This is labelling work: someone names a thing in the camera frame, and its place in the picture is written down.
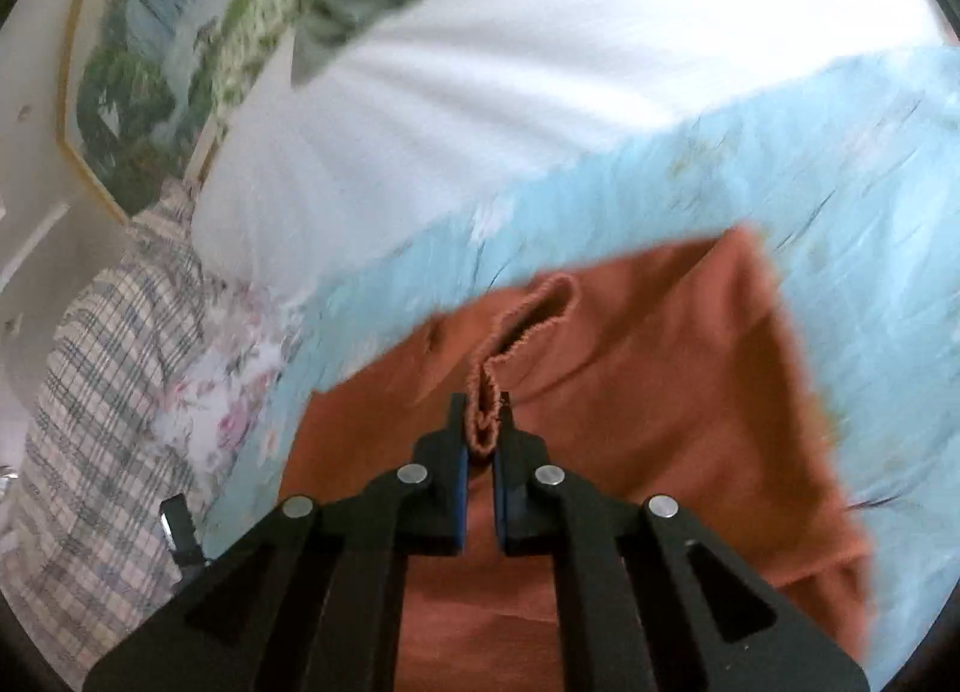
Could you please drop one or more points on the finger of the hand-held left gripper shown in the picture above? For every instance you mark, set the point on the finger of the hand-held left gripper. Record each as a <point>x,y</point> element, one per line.
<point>178,527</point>

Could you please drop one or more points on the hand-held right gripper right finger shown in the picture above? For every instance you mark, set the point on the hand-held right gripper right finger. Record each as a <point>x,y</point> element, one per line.
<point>502,504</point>

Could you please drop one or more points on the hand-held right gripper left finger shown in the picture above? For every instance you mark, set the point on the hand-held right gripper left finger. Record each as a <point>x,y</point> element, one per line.
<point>455,504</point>

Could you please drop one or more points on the rust orange garment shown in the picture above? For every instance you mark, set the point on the rust orange garment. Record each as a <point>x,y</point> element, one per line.
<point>675,377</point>

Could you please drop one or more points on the floral pillow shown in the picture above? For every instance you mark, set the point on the floral pillow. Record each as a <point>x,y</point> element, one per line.
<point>225,392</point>

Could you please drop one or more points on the plaid pillow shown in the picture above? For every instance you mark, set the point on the plaid pillow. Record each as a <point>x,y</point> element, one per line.
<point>97,392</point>

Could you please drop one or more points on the white duvet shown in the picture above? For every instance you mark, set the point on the white duvet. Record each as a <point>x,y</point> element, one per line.
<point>540,62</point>

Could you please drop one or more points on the light blue printed bedsheet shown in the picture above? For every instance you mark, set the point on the light blue printed bedsheet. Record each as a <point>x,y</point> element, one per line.
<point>862,212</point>

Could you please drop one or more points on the framed landscape painting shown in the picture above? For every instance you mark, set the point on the framed landscape painting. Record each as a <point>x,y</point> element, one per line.
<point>150,62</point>

